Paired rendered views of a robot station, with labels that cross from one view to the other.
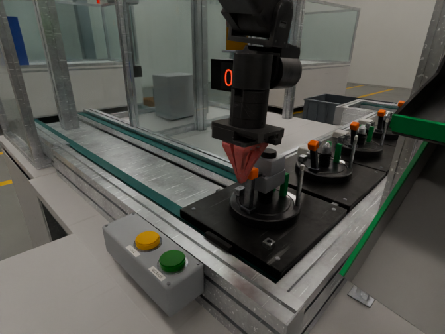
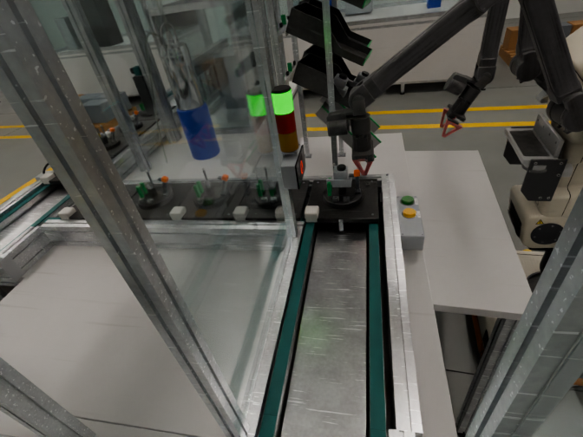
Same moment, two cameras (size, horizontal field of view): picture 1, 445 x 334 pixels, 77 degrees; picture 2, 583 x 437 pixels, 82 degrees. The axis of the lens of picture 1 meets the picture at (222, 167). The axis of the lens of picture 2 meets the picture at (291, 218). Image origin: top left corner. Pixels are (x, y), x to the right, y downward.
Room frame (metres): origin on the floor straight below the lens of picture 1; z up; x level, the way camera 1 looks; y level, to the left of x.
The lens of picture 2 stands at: (1.10, 0.67, 1.65)
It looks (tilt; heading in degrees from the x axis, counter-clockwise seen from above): 37 degrees down; 242
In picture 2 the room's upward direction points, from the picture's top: 10 degrees counter-clockwise
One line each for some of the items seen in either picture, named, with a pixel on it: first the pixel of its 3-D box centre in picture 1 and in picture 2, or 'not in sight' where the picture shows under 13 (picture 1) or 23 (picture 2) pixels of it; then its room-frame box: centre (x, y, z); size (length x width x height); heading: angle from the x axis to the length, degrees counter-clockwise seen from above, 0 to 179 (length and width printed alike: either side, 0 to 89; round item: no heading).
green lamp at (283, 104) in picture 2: not in sight; (282, 101); (0.70, -0.03, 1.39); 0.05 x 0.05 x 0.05
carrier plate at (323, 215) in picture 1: (263, 213); (343, 198); (0.48, -0.08, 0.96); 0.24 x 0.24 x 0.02; 46
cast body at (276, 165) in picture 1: (270, 166); (338, 175); (0.49, -0.09, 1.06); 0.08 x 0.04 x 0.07; 136
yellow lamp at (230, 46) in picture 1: (237, 38); (288, 140); (0.70, -0.03, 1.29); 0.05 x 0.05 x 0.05
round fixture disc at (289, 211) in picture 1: (264, 205); (343, 194); (0.48, -0.08, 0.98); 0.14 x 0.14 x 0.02
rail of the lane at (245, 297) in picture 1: (128, 209); (391, 266); (0.56, 0.22, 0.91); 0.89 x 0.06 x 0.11; 46
